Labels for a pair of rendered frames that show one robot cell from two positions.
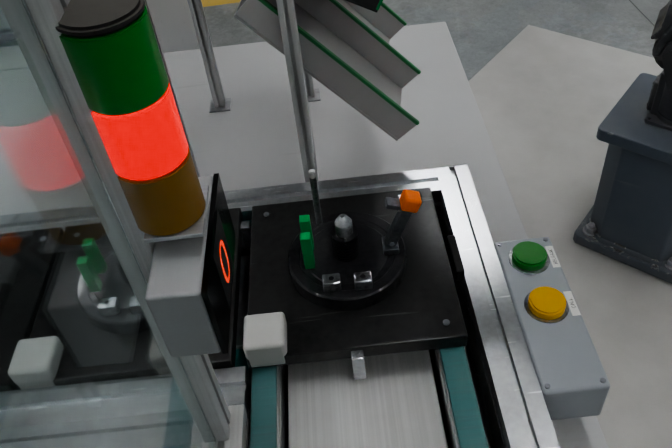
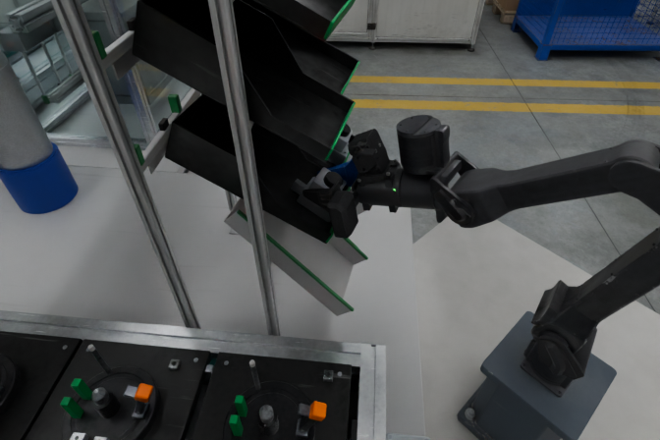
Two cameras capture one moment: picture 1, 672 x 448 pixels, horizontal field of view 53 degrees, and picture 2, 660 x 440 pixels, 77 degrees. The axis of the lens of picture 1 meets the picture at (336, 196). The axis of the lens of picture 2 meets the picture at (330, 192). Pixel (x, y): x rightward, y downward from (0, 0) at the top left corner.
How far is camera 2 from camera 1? 0.33 m
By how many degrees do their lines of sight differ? 4
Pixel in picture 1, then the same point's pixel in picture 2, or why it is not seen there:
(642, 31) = not seen: hidden behind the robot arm
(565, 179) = (463, 354)
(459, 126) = (397, 285)
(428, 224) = (340, 404)
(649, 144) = (519, 394)
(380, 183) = (317, 349)
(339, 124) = not seen: hidden behind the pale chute
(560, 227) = (450, 401)
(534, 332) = not seen: outside the picture
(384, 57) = (342, 245)
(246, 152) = (244, 274)
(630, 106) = (512, 346)
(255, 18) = (239, 226)
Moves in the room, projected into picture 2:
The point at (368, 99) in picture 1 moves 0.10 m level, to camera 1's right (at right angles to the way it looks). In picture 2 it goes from (317, 289) to (373, 293)
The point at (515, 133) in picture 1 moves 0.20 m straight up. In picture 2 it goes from (435, 300) to (452, 241)
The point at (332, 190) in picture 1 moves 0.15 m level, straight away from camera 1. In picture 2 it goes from (282, 346) to (293, 280)
